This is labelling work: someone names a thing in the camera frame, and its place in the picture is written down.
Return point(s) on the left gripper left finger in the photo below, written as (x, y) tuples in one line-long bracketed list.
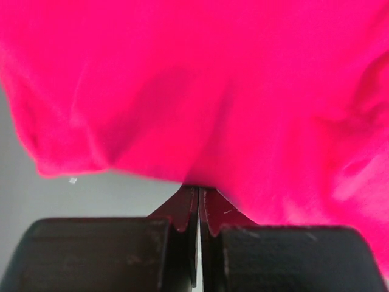
[(153, 253)]

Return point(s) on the magenta t shirt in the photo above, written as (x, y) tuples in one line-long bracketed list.
[(280, 105)]

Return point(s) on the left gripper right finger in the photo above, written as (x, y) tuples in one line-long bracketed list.
[(240, 255)]

